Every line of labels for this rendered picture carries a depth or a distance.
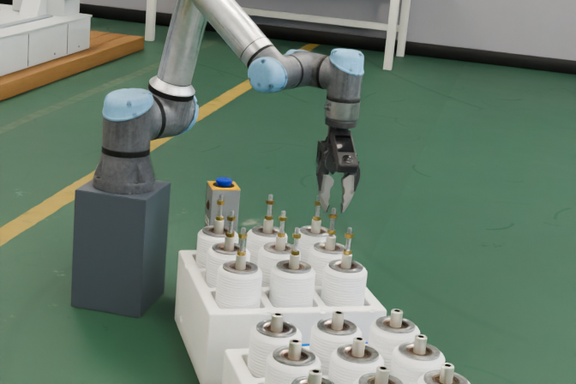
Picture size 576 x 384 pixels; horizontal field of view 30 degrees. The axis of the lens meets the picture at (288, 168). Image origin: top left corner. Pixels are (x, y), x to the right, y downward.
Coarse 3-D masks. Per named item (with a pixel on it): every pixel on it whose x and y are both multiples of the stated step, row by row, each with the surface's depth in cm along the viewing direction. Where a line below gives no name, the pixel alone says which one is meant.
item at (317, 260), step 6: (312, 246) 246; (312, 252) 243; (318, 252) 242; (312, 258) 243; (318, 258) 242; (324, 258) 241; (330, 258) 241; (336, 258) 241; (312, 264) 243; (318, 264) 242; (324, 264) 242; (318, 270) 242; (318, 276) 243; (318, 282) 243
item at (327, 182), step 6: (324, 174) 239; (324, 180) 239; (330, 180) 240; (324, 186) 240; (330, 186) 240; (318, 192) 241; (324, 192) 240; (324, 198) 241; (324, 204) 241; (324, 210) 242
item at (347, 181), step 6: (342, 180) 241; (348, 180) 241; (342, 186) 247; (348, 186) 241; (342, 192) 243; (348, 192) 241; (348, 198) 242; (342, 204) 243; (348, 204) 243; (342, 210) 243
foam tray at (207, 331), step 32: (192, 256) 253; (192, 288) 239; (320, 288) 240; (192, 320) 238; (224, 320) 222; (256, 320) 224; (288, 320) 226; (352, 320) 230; (192, 352) 238; (224, 352) 224
